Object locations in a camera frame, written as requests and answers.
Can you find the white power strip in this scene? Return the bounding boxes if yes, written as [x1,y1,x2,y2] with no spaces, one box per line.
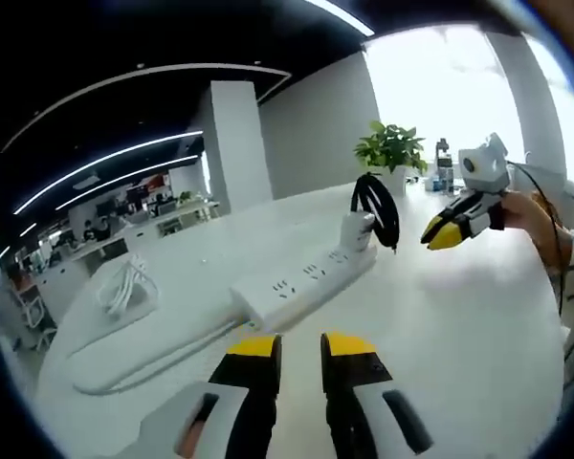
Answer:
[229,241,378,331]

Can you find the white square pillar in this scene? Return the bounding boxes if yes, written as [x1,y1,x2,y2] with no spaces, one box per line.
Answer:
[209,79,275,216]

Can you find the person's right hand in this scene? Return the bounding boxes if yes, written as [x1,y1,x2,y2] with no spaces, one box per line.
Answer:
[501,189,554,240]

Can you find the wide ceiling light strip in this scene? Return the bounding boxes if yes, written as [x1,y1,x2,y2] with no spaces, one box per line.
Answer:
[305,0,376,37]

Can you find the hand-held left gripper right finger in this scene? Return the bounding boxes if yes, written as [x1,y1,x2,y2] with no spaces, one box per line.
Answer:
[320,331,434,459]

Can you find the white power strip cable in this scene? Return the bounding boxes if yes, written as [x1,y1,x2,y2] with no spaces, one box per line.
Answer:
[71,255,265,396]

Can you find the white charger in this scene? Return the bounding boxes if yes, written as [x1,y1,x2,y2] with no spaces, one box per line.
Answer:
[339,211,377,252]

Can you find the white office chair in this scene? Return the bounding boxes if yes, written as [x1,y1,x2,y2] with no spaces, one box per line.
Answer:
[21,291,52,348]

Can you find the potted green plant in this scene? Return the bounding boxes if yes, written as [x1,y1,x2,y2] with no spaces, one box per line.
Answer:
[353,120,430,196]

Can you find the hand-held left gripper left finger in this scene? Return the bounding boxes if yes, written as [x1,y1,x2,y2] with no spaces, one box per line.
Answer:
[138,333,283,459]

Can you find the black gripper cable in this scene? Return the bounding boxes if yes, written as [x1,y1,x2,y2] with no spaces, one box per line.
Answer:
[505,161,568,317]

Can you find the row of background desks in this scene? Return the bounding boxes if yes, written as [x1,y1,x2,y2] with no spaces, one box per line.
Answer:
[37,199,221,297]

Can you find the blue and white device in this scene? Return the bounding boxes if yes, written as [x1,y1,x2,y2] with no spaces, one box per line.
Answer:
[434,137,455,193]

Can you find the black charger cable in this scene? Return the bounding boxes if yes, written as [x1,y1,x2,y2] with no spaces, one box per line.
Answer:
[349,170,402,255]

